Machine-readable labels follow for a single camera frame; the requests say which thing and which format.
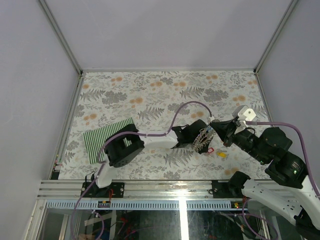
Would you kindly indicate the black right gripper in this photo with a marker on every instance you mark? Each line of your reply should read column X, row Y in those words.
column 225, row 129

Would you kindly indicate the metal ring disc with keyrings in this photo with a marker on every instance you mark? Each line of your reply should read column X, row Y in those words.
column 202, row 140

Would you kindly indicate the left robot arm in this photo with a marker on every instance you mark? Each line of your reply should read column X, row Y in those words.
column 123, row 146

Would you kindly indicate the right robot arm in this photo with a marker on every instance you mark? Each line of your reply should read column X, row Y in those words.
column 286, row 169

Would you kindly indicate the yellow key tag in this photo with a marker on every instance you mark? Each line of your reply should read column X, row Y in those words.
column 221, row 154

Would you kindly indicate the floral table mat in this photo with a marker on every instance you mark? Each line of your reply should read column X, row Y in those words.
column 155, row 100

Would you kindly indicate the green striped cloth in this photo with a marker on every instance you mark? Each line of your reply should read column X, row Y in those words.
column 95, row 139

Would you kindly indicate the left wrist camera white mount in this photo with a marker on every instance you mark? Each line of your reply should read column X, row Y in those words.
column 210, row 119

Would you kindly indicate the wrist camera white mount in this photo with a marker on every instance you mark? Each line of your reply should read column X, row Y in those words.
column 210, row 119
column 243, row 114

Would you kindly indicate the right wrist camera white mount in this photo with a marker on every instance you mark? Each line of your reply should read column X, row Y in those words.
column 243, row 114

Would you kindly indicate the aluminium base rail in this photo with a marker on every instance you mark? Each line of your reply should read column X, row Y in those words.
column 139, row 195

